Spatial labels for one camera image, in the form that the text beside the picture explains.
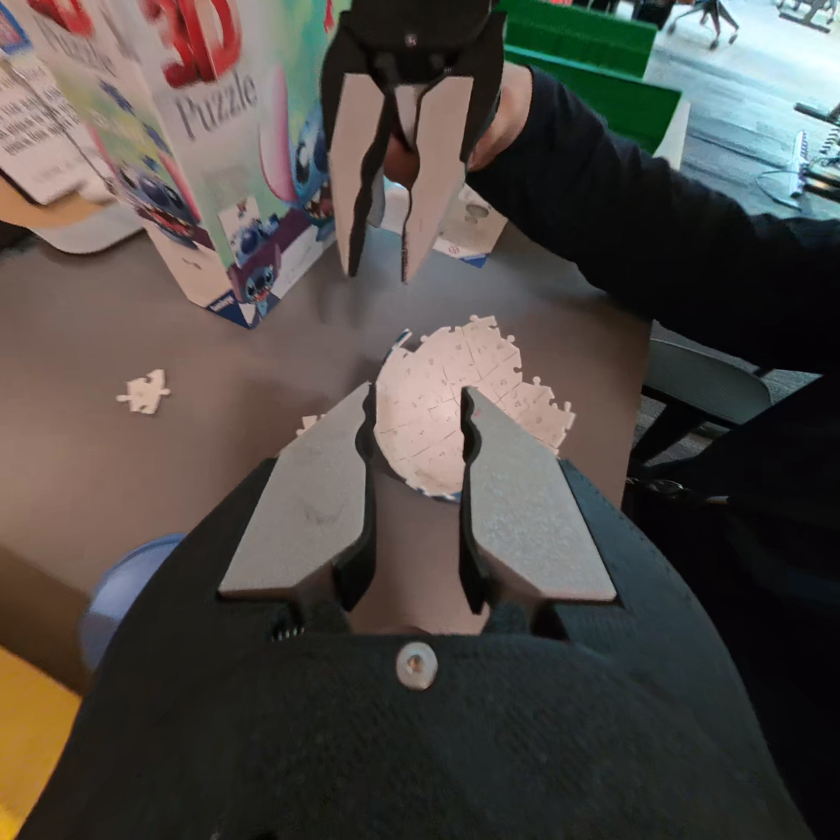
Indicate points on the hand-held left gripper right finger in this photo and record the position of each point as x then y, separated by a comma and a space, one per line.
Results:
531, 518

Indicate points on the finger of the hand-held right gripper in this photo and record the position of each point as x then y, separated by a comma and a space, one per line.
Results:
439, 164
351, 164

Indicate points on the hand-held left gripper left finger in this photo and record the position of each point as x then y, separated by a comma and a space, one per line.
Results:
302, 518

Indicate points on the assembled white puzzle ball section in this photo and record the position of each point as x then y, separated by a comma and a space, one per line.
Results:
446, 407

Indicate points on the person's right forearm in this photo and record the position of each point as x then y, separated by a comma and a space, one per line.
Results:
656, 216

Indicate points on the cartoon printed puzzle box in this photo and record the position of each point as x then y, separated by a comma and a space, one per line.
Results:
197, 164

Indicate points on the blue round puzzle stand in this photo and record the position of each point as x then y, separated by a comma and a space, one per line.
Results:
121, 590

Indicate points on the person's right hand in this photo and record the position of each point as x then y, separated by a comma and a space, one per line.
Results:
508, 111

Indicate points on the white instruction leaflet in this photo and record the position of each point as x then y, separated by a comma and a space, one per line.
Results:
469, 226

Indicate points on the green plastic bin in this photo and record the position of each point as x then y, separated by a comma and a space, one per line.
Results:
590, 59

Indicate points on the black office chair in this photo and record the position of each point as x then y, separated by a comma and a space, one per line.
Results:
702, 387

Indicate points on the person's dark clothed torso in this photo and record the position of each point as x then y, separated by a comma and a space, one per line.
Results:
754, 623

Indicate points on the yellow plastic bin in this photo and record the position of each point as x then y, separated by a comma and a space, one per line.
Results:
29, 741

